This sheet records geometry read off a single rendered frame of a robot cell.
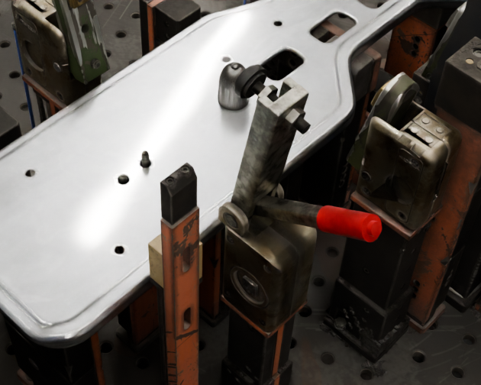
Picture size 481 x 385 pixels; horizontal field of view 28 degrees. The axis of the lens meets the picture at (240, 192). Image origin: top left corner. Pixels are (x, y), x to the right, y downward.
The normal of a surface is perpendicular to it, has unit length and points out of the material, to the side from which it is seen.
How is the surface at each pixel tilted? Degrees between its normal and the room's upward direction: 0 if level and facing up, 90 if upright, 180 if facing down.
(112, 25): 0
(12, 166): 0
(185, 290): 90
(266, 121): 90
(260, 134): 90
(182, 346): 90
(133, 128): 0
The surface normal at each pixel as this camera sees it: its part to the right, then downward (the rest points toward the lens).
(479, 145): -0.69, 0.55
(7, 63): 0.04, -0.62
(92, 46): 0.72, 0.41
